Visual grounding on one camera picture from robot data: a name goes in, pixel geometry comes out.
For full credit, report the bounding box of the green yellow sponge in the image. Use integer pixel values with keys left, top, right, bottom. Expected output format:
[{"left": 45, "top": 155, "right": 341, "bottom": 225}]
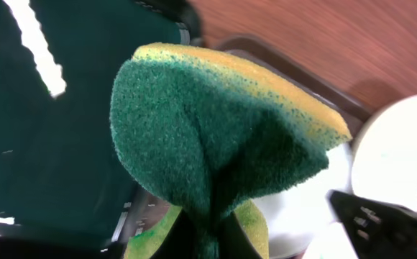
[{"left": 109, "top": 42, "right": 352, "bottom": 258}]

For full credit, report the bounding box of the dark brown serving tray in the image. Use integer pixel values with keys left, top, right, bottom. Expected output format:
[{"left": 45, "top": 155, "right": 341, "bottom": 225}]
[{"left": 127, "top": 38, "right": 367, "bottom": 258}]

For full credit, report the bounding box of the black water basin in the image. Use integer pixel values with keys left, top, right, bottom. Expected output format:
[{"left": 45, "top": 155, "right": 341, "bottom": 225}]
[{"left": 0, "top": 1, "right": 201, "bottom": 258}]

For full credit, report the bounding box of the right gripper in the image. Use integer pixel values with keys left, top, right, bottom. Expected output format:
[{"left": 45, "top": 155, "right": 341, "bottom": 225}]
[{"left": 329, "top": 190, "right": 417, "bottom": 259}]

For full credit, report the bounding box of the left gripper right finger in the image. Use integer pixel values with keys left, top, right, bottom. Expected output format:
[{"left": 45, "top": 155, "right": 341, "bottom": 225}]
[{"left": 217, "top": 212, "right": 261, "bottom": 259}]

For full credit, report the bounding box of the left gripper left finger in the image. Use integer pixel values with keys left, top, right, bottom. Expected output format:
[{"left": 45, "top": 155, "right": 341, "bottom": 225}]
[{"left": 150, "top": 210, "right": 209, "bottom": 259}]

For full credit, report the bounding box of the white plate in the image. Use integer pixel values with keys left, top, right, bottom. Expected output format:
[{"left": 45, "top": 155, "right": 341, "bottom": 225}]
[
  {"left": 253, "top": 144, "right": 353, "bottom": 258},
  {"left": 352, "top": 95, "right": 417, "bottom": 212}
]

